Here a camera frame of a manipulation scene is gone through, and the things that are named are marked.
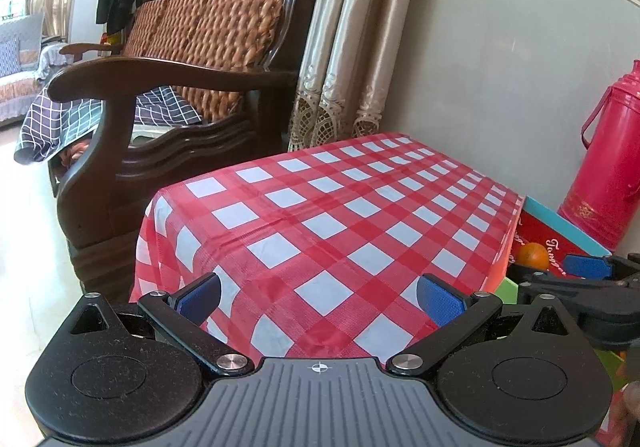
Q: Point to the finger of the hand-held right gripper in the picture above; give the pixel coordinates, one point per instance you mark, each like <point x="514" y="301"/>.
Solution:
<point x="587" y="266"/>
<point x="595" y="294"/>

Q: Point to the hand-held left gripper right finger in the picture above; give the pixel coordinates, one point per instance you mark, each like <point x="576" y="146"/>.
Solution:
<point x="440" y="301"/>

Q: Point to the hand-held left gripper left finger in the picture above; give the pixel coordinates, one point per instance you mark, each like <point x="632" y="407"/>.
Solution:
<point x="200" y="296"/>

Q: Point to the colourful cardboard box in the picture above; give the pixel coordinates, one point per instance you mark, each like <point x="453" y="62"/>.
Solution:
<point x="545" y="232"/>

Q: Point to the orange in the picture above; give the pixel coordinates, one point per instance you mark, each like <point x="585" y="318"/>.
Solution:
<point x="532" y="255"/>

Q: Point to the red thermos flask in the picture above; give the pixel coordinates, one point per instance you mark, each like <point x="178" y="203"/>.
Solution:
<point x="610" y="167"/>

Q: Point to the dark wooden armchair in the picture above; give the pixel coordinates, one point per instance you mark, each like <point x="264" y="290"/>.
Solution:
<point x="125" y="207"/>

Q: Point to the red white checkered tablecloth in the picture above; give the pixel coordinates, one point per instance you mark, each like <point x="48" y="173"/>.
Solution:
<point x="325" y="227"/>

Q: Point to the navy checkered cloth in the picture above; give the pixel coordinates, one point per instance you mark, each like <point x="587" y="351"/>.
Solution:
<point x="55" y="119"/>

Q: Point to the woven brown seat mat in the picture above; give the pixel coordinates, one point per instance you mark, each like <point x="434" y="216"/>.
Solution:
<point x="210" y="37"/>

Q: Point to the beige curtain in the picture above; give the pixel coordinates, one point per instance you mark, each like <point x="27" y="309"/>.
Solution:
<point x="350" y="52"/>

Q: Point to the covered sofa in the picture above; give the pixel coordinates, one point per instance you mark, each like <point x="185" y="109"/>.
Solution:
<point x="22" y="82"/>

